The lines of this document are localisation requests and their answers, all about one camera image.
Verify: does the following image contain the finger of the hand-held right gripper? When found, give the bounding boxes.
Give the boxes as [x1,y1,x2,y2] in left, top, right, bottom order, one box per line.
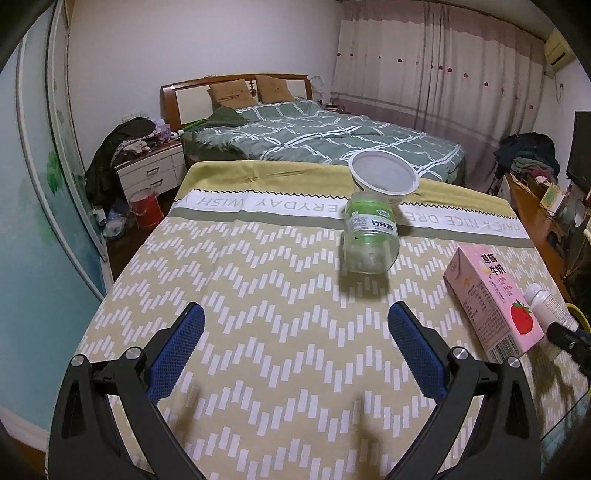
[549,323,591,370]

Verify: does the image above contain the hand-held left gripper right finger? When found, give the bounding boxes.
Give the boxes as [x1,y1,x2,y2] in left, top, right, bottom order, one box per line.
[387,301,541,480]

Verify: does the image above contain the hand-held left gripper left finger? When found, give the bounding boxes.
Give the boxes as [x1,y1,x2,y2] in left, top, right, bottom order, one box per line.
[48,302,206,480]

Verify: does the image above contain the yellow rimmed round bin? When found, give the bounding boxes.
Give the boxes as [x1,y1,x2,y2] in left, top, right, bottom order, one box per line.
[567,302,591,326]

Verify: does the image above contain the small white bottle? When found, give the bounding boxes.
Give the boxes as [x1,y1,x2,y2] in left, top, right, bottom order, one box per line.
[524,283,580,333]

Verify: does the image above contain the clear green label bottle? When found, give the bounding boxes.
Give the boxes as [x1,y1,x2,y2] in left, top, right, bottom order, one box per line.
[341,191,402,274]

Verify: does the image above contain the pink milk carton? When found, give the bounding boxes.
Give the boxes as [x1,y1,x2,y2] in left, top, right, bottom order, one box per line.
[444,246,546,365]

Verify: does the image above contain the chevron patterned tablecloth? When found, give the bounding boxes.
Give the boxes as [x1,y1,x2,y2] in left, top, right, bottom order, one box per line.
[46,161,591,480]

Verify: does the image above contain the orange wooden desk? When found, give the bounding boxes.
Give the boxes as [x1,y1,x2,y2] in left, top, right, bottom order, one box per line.
[501,171,591,287]

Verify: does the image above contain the pale green box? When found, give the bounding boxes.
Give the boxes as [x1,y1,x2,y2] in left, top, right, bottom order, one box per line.
[540,184,568,212]

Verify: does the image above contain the red bucket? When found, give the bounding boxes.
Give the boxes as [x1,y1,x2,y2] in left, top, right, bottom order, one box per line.
[128,187,164,229]

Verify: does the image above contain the white plastic bowl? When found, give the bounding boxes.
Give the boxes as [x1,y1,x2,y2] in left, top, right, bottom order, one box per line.
[348,150,420,208]

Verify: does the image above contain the white wooden nightstand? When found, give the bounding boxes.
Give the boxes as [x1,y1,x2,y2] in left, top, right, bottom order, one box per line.
[115,141,188,197]

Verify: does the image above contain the black flat screen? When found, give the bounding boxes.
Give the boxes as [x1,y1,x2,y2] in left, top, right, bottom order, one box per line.
[567,111,591,195]

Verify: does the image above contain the mixed clothes pile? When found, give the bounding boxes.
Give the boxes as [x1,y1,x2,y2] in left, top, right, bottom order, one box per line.
[494,133,561,184]

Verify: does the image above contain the dark clothes pile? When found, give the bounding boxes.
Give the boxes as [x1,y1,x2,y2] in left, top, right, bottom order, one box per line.
[85,117,160,206]

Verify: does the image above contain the sliding wardrobe doors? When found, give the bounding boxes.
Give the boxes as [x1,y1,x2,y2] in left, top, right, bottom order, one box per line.
[0,0,114,425]

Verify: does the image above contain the green plaid duvet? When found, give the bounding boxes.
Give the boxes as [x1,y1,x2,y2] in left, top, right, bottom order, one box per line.
[182,99,466,178]

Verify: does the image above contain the dark green blanket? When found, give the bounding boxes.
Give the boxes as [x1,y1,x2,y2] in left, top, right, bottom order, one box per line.
[203,107,249,128]

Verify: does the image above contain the wooden bed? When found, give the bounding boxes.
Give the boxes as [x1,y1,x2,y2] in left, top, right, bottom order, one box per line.
[160,74,467,185]

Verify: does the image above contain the brown pillow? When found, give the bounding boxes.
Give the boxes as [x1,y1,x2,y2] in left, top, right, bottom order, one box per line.
[208,79,257,110]
[255,75,298,103]

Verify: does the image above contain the pink white curtain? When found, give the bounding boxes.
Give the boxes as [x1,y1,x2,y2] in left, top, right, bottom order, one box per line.
[330,0,548,160]

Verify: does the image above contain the wall air conditioner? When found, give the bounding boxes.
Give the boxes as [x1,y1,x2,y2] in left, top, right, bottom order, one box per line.
[544,30,571,70]

